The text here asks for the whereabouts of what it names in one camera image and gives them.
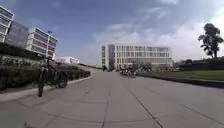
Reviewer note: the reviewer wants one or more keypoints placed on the row of parked bicycles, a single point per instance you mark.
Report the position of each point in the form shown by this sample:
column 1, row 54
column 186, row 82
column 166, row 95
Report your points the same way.
column 133, row 71

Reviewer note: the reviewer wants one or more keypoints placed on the large white office building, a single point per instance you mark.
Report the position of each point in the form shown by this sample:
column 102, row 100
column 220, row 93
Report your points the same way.
column 140, row 56

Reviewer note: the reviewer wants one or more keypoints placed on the grey concrete paved road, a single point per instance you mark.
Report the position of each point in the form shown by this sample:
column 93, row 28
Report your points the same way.
column 126, row 103

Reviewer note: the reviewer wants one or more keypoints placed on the low white building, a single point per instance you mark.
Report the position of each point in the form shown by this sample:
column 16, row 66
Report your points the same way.
column 68, row 60

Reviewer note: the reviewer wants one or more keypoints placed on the parked bicycle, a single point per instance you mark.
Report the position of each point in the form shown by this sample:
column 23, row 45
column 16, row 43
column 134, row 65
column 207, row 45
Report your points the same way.
column 59, row 79

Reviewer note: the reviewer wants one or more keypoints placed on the person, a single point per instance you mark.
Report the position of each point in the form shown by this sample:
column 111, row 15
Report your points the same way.
column 42, row 76

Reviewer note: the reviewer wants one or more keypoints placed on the green lawn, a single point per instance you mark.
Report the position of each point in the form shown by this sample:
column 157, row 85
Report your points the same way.
column 196, row 74

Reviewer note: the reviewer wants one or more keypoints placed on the low dark hedge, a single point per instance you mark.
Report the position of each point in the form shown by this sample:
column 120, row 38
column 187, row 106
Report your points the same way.
column 23, row 75

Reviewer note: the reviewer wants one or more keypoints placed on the glass fronted building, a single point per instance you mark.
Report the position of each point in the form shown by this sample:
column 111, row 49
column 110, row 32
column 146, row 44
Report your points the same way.
column 23, row 35

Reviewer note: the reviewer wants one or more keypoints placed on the grey concrete kerb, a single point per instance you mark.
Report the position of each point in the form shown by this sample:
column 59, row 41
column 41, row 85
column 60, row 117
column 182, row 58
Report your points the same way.
column 20, row 93

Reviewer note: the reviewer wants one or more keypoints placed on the tall leafy tree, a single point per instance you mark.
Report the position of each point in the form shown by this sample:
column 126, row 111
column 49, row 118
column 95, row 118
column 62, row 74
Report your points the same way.
column 210, row 40

